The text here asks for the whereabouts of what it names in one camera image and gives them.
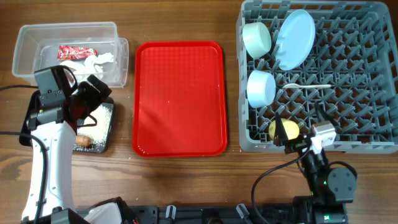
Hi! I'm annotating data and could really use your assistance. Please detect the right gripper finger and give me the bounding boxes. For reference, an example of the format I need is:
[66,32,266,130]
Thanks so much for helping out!
[314,102,336,126]
[274,113,289,146]

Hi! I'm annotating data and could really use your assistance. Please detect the yellow plastic cup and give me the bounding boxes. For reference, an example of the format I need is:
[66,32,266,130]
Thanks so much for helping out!
[269,118,300,140]

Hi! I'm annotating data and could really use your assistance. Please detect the white tissue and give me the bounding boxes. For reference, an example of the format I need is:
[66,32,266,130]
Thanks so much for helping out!
[60,53,114,82]

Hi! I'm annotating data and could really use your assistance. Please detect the white rice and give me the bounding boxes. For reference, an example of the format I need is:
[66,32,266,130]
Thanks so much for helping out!
[73,103,114,153]

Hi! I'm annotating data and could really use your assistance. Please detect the white plastic spoon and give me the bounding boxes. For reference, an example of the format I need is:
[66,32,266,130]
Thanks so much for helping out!
[282,83,332,89]

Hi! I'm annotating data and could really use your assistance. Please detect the brown carrot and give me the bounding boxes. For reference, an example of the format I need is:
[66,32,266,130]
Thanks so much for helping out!
[75,135,92,147]

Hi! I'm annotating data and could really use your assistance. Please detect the red snack wrapper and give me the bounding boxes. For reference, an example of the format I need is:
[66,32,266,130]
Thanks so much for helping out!
[57,45,98,61]

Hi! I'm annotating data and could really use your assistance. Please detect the light blue bowl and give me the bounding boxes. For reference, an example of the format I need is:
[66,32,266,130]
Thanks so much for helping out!
[247,70,276,108]

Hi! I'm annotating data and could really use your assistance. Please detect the large pale blue plate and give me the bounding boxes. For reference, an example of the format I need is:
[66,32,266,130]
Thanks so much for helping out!
[275,9,315,70]

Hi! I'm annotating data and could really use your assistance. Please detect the mint green bowl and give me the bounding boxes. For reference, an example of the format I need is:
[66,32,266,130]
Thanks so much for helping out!
[243,22,272,59]

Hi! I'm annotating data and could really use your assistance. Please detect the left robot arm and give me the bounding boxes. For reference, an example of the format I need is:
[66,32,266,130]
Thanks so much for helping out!
[21,65,111,223]

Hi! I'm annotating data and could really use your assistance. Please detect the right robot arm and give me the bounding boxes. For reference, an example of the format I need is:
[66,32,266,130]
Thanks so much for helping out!
[274,104,358,223]

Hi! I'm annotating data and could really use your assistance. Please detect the clear plastic waste bin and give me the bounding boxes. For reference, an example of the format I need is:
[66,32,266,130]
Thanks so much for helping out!
[12,22,129,88]

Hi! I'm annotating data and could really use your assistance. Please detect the grey dishwasher rack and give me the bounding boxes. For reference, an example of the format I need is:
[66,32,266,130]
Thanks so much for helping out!
[236,1,397,154]

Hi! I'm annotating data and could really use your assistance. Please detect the black plastic tray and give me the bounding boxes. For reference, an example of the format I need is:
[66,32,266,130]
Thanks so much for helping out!
[19,90,115,154]

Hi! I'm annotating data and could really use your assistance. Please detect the red serving tray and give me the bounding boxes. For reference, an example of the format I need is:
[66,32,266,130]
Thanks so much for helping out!
[132,40,228,158]

